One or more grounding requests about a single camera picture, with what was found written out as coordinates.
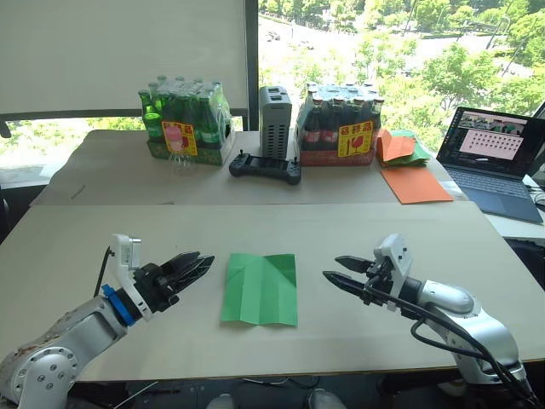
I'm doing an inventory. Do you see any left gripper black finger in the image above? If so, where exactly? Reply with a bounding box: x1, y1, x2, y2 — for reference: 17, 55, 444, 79
171, 254, 216, 296
163, 251, 205, 279

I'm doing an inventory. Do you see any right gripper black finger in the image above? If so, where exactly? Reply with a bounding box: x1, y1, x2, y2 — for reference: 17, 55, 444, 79
334, 255, 371, 275
322, 271, 376, 307

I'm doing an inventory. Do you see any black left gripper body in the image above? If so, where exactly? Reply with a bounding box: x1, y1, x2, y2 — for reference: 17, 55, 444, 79
134, 262, 182, 315

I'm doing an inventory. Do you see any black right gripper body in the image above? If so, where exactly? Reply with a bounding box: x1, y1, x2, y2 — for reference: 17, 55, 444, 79
363, 256, 396, 311

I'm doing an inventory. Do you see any green paper sheet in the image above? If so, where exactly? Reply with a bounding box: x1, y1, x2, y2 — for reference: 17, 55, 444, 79
219, 252, 299, 328

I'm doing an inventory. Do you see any beige paper cover sheet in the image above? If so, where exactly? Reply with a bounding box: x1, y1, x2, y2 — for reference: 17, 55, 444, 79
29, 129, 473, 208

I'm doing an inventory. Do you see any flat orange paper sheet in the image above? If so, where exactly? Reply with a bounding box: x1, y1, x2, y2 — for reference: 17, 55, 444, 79
379, 166, 456, 206

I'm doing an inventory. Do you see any folded orange paper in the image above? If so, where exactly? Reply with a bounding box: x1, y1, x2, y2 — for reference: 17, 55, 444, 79
374, 128, 418, 164

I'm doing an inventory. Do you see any black handheld controller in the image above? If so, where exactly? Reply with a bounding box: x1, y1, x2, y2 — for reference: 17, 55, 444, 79
228, 149, 303, 187

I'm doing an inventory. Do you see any folded green paper stack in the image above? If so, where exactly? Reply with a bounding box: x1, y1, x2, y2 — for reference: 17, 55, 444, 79
385, 130, 432, 169

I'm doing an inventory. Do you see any shrink-wrapped dark cola bottle pack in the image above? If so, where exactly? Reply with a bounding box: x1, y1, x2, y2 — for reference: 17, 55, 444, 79
294, 81, 386, 168

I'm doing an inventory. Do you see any shrink-wrapped green glass bottle pack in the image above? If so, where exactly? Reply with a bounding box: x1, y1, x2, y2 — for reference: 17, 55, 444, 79
137, 75, 237, 168

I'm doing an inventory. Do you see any dark blue open laptop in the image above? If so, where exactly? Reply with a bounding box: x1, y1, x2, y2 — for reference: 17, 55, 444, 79
435, 106, 545, 226

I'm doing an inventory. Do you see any grey perforated box device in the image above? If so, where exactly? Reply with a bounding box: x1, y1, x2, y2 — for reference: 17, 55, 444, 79
258, 84, 294, 160

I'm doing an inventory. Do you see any white roller blind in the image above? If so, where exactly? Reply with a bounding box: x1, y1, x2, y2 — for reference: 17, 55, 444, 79
0, 0, 250, 117

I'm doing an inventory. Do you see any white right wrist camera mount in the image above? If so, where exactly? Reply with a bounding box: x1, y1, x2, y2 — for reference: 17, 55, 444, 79
373, 233, 415, 314

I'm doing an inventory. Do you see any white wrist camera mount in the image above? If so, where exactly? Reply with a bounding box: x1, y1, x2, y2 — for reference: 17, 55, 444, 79
373, 233, 415, 314
109, 233, 155, 323

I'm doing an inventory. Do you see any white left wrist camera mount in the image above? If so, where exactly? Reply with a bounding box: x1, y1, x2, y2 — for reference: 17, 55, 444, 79
109, 233, 155, 323

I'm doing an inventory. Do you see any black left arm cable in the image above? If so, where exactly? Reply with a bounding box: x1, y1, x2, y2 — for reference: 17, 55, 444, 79
93, 245, 118, 298

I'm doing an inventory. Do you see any dark window frame post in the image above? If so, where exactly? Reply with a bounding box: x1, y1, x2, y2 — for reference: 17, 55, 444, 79
244, 0, 261, 132

